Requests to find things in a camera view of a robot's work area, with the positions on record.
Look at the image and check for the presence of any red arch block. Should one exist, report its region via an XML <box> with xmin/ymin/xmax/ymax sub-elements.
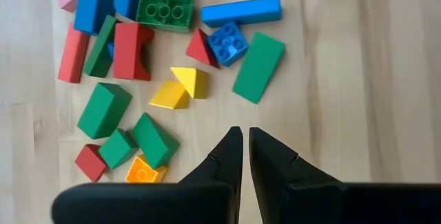
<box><xmin>112</xmin><ymin>22</ymin><xmax>156</xmax><ymax>82</ymax></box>

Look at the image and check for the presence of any blue half-cylinder block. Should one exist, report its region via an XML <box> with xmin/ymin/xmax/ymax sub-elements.
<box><xmin>113</xmin><ymin>0</ymin><xmax>150</xmax><ymax>21</ymax></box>

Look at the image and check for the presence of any green wedge block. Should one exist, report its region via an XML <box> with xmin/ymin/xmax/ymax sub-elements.
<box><xmin>132</xmin><ymin>112</ymin><xmax>181</xmax><ymax>170</ymax></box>

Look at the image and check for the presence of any thin green plank block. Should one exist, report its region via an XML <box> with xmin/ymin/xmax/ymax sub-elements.
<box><xmin>83</xmin><ymin>14</ymin><xmax>120</xmax><ymax>79</ymax></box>

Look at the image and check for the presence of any large blue rectangular block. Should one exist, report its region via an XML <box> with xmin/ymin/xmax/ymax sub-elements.
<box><xmin>73</xmin><ymin>0</ymin><xmax>117</xmax><ymax>37</ymax></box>

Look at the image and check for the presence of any green eight-stud Duplo brick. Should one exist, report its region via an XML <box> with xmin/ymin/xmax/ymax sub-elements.
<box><xmin>135</xmin><ymin>0</ymin><xmax>196</xmax><ymax>34</ymax></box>

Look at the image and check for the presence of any small red cube block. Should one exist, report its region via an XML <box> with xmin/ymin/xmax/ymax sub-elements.
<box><xmin>74</xmin><ymin>143</ymin><xmax>109</xmax><ymax>183</ymax></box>

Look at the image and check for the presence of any small green cube block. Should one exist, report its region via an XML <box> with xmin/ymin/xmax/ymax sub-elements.
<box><xmin>98</xmin><ymin>128</ymin><xmax>139</xmax><ymax>170</ymax></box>

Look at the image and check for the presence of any orange Duplo brick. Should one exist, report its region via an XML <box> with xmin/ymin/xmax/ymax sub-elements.
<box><xmin>125</xmin><ymin>154</ymin><xmax>169</xmax><ymax>184</ymax></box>

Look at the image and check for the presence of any red triangular prism block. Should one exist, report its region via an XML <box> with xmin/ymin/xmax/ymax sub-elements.
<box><xmin>185</xmin><ymin>28</ymin><xmax>221</xmax><ymax>70</ymax></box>

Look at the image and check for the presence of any blue four-stud Duplo brick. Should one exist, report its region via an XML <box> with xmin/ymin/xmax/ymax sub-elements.
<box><xmin>207</xmin><ymin>21</ymin><xmax>250</xmax><ymax>68</ymax></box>

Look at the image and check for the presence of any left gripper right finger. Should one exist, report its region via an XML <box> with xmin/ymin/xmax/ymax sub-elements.
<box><xmin>248</xmin><ymin>126</ymin><xmax>441</xmax><ymax>224</ymax></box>

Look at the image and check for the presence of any green rectangular block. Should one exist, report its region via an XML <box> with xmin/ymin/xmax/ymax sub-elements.
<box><xmin>76</xmin><ymin>81</ymin><xmax>133</xmax><ymax>140</ymax></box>

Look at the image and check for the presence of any yellow triangular prism block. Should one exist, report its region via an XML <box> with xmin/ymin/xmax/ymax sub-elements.
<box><xmin>148</xmin><ymin>80</ymin><xmax>190</xmax><ymax>110</ymax></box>
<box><xmin>170</xmin><ymin>66</ymin><xmax>210</xmax><ymax>100</ymax></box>

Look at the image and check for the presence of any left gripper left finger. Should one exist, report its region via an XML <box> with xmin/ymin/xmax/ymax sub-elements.
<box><xmin>50</xmin><ymin>125</ymin><xmax>244</xmax><ymax>224</ymax></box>

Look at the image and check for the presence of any blue long block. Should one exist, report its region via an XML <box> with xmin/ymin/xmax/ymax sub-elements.
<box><xmin>201</xmin><ymin>0</ymin><xmax>283</xmax><ymax>29</ymax></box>

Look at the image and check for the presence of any red long block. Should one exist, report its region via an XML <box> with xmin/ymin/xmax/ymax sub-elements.
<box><xmin>57</xmin><ymin>22</ymin><xmax>91</xmax><ymax>84</ymax></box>

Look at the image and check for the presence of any small blue block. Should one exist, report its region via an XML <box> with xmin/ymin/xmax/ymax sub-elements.
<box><xmin>106</xmin><ymin>41</ymin><xmax>116</xmax><ymax>63</ymax></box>

